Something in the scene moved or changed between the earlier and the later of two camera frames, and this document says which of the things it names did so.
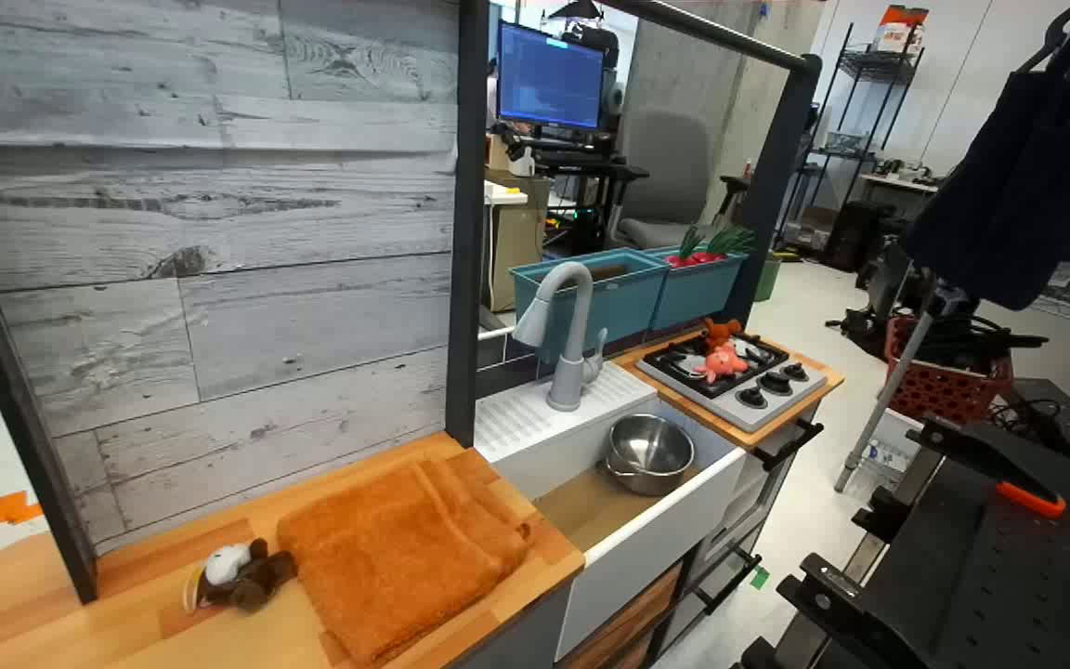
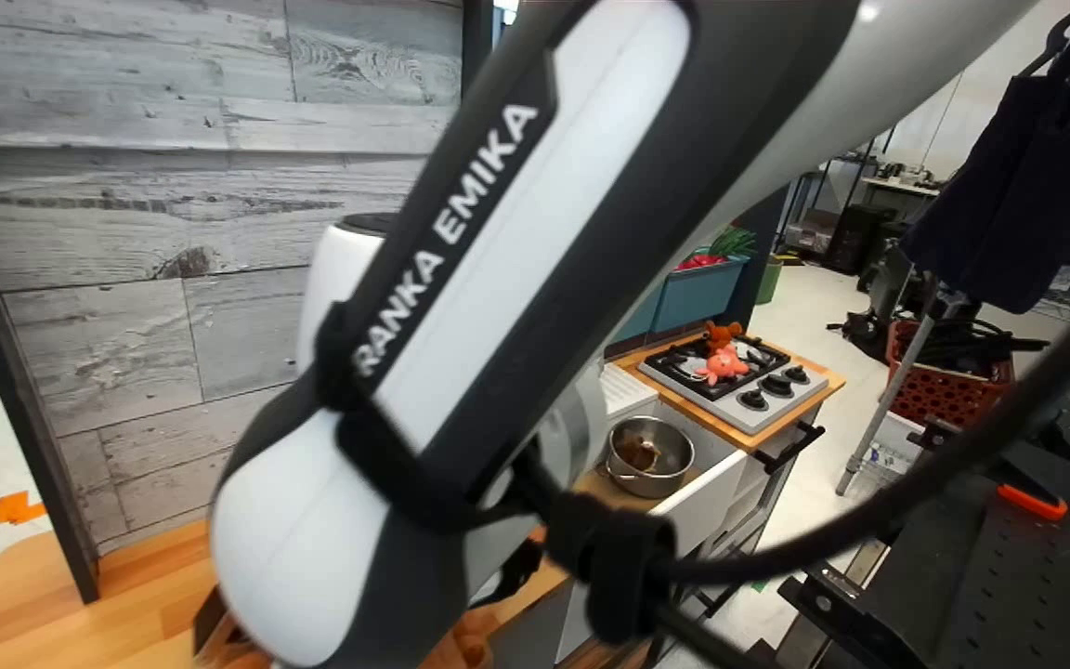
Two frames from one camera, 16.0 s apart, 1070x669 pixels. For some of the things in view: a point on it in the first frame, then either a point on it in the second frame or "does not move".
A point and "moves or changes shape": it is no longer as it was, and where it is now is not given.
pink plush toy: x=723 y=360 does not move
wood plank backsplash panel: x=224 y=224 does not move
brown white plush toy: x=242 y=575 moves or changes shape
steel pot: x=645 y=453 does not move
